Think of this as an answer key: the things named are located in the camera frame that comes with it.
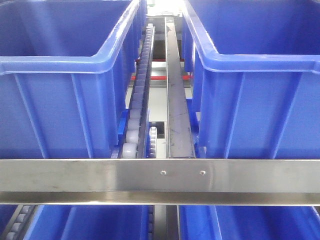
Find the white roller track upper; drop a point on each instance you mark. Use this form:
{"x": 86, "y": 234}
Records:
{"x": 137, "y": 125}

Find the white roller track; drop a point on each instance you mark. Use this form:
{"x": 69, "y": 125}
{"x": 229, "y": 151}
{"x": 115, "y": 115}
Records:
{"x": 17, "y": 221}
{"x": 137, "y": 125}

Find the blue plastic bin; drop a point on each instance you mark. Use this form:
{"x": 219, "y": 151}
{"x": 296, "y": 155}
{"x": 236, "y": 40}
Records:
{"x": 90, "y": 222}
{"x": 65, "y": 66}
{"x": 256, "y": 75}
{"x": 214, "y": 222}

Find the blue plastic bin middle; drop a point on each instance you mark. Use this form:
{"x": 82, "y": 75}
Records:
{"x": 256, "y": 75}

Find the blue plastic bin lower right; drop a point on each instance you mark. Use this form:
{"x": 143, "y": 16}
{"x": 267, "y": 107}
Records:
{"x": 214, "y": 222}

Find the blue plastic bin lower left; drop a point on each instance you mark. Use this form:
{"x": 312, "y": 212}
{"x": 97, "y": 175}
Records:
{"x": 90, "y": 222}

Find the white roller track lower left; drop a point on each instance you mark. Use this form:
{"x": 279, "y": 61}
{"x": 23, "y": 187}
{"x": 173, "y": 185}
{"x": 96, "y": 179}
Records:
{"x": 17, "y": 221}

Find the steel divider rail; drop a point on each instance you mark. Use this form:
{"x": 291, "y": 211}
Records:
{"x": 180, "y": 141}

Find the stainless steel shelf frame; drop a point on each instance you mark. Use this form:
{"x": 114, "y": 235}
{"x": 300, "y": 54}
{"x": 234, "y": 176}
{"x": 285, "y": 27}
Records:
{"x": 250, "y": 182}

